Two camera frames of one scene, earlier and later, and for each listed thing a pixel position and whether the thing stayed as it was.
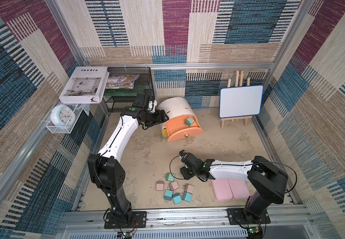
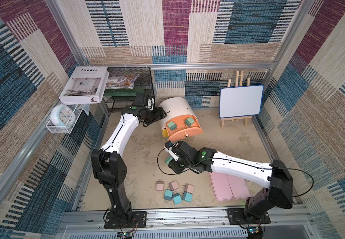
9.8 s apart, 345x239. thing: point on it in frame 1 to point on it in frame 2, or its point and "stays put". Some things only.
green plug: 170,177 to 168,160
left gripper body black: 153,118 stays put
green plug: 186,174 to 172,125
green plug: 189,121 stays put
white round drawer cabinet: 175,106 stays put
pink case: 228,189 stays put
